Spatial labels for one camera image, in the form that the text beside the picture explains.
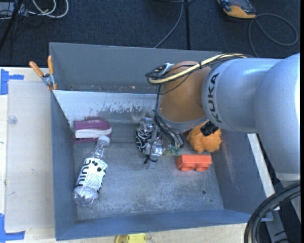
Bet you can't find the grey metal bin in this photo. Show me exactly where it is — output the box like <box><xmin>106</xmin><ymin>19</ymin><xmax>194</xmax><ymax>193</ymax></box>
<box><xmin>48</xmin><ymin>42</ymin><xmax>281</xmax><ymax>241</ymax></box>

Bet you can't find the orange toy building block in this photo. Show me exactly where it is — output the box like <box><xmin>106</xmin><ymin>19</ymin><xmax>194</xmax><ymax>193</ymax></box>
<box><xmin>176</xmin><ymin>154</ymin><xmax>213</xmax><ymax>172</ymax></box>

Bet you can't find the orange bumpy toy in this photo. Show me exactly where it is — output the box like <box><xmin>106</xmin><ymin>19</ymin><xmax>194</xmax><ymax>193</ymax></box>
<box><xmin>186</xmin><ymin>120</ymin><xmax>222</xmax><ymax>154</ymax></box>

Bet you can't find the purple and white stapler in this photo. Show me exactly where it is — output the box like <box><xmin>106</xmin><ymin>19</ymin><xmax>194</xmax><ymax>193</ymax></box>
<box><xmin>73</xmin><ymin>117</ymin><xmax>113</xmax><ymax>145</ymax></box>

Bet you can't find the clear plastic bottle white label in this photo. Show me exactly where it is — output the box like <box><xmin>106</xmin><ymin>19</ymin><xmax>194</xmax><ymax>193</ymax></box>
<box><xmin>72</xmin><ymin>135</ymin><xmax>111</xmax><ymax>207</ymax></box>

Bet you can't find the pale wood flat board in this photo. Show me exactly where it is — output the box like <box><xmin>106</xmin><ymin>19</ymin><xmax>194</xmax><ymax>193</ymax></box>
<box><xmin>4</xmin><ymin>79</ymin><xmax>55</xmax><ymax>234</ymax></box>

